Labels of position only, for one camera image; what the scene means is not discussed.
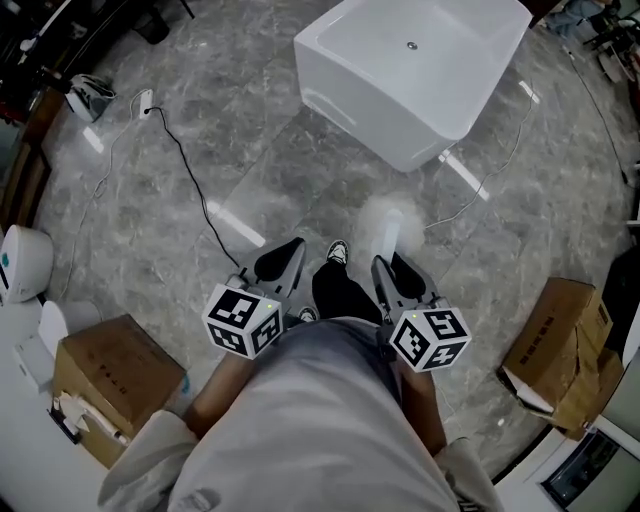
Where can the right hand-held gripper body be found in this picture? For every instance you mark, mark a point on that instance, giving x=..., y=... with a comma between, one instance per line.
x=430, y=340

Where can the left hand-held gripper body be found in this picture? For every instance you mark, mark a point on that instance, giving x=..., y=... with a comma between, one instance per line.
x=240, y=320

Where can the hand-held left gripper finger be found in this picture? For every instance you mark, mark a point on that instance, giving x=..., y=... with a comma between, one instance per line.
x=295, y=277
x=272, y=262

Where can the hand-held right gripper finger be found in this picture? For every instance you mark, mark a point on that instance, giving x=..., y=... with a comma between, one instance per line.
x=410, y=282
x=385, y=290

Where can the white fluffy duster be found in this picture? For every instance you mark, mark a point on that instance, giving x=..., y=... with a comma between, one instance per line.
x=392, y=230

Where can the white bathtub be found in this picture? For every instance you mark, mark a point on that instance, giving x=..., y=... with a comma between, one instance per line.
x=400, y=75

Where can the person's left forearm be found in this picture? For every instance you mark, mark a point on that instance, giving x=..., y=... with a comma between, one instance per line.
x=220, y=395

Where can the person's right forearm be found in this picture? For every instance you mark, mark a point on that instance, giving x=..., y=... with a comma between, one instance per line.
x=425, y=410

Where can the black and white sneaker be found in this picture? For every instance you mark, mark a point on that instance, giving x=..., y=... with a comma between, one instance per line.
x=308, y=314
x=338, y=251

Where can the person's black trousers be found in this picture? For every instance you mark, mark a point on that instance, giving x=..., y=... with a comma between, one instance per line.
x=345, y=295

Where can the torn cardboard box red print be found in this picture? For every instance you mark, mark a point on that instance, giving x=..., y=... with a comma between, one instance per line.
x=555, y=345

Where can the person's grey shirt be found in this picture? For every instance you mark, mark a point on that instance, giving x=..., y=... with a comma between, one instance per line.
x=310, y=425

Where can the plain brown cardboard box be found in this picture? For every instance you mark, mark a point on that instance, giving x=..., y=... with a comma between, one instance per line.
x=115, y=365

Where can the white cylindrical container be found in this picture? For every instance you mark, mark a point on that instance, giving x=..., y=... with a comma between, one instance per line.
x=75, y=320

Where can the crumpled white paper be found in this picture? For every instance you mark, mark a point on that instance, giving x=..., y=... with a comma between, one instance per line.
x=72, y=412

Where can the white appliance with glass door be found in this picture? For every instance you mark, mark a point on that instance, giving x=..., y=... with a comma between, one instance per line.
x=585, y=465

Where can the white power strip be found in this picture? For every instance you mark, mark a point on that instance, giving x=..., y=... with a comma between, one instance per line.
x=146, y=102

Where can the white rounded appliance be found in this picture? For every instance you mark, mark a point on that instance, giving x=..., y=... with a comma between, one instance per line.
x=25, y=265

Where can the white and grey backpack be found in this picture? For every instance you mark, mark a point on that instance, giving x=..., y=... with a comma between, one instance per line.
x=85, y=100

